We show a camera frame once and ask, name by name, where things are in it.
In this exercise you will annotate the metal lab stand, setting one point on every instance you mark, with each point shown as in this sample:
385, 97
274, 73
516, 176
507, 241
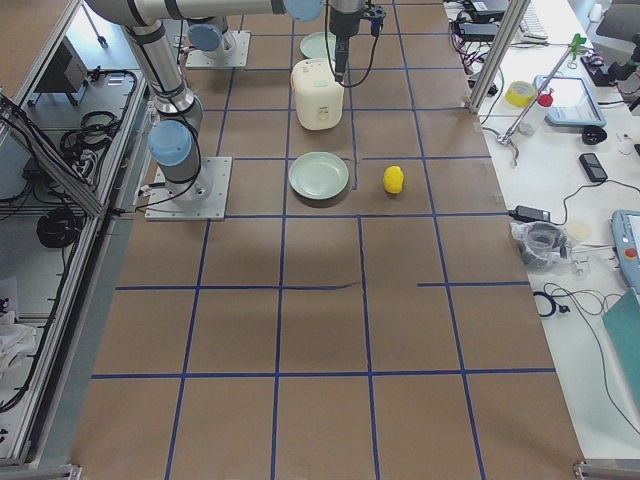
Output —
573, 49

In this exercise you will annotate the white rice cooker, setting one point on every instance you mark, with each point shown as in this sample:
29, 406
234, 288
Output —
318, 98

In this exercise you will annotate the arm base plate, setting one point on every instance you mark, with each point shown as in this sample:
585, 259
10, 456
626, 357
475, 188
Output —
205, 199
197, 60

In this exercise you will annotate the yellow tape roll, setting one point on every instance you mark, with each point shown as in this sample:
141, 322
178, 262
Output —
520, 94

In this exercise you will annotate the yellow toy potato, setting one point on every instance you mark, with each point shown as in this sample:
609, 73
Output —
393, 180

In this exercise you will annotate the aluminium frame post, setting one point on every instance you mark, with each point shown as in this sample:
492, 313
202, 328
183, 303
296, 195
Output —
507, 30

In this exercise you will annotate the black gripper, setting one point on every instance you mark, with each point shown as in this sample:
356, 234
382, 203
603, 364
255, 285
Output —
343, 23

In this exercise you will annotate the green plate near arm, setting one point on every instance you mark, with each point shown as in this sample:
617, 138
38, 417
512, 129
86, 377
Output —
318, 44
318, 175

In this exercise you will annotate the black power adapter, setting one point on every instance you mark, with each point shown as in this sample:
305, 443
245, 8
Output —
526, 214

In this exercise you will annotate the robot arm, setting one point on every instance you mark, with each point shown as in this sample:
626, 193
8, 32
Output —
142, 23
212, 36

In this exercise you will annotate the black phone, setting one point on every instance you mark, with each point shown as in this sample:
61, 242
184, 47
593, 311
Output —
593, 168

